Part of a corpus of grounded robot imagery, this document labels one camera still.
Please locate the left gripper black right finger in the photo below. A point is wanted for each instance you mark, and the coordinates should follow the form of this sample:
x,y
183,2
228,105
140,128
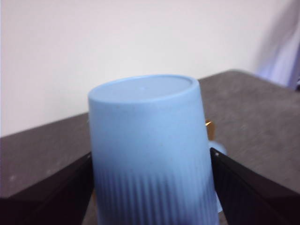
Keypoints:
x,y
257,201

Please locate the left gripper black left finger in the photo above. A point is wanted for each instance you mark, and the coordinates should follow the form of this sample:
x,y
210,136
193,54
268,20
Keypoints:
x,y
47,206

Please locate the pale lilac curtain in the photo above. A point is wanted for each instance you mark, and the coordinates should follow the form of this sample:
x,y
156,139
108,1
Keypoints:
x,y
281,47

